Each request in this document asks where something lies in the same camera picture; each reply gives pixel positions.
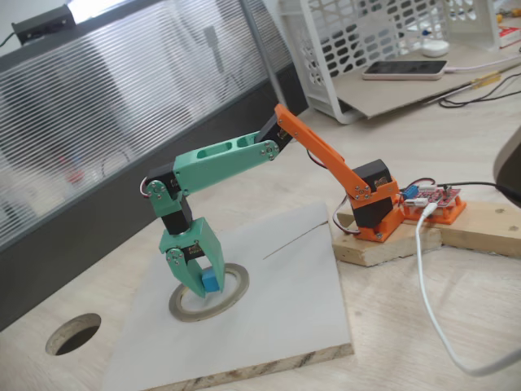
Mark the frosted glass desk partition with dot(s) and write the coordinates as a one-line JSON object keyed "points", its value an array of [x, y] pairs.
{"points": [[122, 122]]}

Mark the blue cube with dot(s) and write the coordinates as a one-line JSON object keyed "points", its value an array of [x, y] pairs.
{"points": [[210, 284]]}

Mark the white earbuds case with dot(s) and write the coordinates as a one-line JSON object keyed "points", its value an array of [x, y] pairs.
{"points": [[434, 49]]}

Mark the brown cardboard sheet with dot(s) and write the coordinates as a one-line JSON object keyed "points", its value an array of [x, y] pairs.
{"points": [[407, 91]]}

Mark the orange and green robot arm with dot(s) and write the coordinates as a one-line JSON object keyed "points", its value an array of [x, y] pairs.
{"points": [[228, 159]]}

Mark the red and white book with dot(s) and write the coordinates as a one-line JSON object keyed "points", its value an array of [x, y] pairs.
{"points": [[510, 34]]}

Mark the wooden arm base mount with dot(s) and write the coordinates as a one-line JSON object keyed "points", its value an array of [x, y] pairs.
{"points": [[386, 252]]}

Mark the orange circuit board holder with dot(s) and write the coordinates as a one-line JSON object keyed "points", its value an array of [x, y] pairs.
{"points": [[452, 215]]}

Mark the white perforated plastic basket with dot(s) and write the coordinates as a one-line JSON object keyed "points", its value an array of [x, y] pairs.
{"points": [[325, 108]]}

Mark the white laminated chipboard panel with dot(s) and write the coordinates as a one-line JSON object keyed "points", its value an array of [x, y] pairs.
{"points": [[244, 346]]}

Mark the black box device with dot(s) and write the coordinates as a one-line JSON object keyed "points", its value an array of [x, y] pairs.
{"points": [[45, 22]]}

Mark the red controller circuit board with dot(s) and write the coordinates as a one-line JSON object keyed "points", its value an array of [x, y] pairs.
{"points": [[441, 197]]}

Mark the grey rounded object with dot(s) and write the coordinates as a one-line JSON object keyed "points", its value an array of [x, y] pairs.
{"points": [[510, 163]]}

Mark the green gripper black servo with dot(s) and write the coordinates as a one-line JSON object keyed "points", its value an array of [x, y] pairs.
{"points": [[202, 238]]}

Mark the smartphone with pink case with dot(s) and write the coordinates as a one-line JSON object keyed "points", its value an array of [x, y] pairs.
{"points": [[403, 69]]}

